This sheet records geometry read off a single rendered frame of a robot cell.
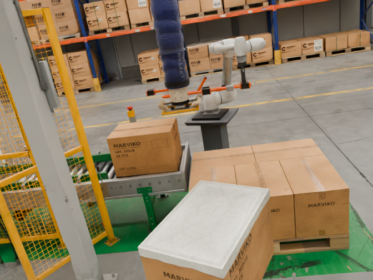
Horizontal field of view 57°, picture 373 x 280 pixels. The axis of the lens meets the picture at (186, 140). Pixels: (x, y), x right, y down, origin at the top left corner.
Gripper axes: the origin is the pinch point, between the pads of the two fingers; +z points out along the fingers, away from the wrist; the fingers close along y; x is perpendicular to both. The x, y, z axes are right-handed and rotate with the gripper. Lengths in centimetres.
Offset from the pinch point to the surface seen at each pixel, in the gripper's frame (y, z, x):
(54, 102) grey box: 96, -29, -130
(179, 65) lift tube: 10, -27, -54
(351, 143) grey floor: -109, 122, 135
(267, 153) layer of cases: 6, 67, 15
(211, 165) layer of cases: 19, 67, -39
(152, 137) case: 23, 30, -87
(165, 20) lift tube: 12, -65, -59
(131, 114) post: -45, 25, -119
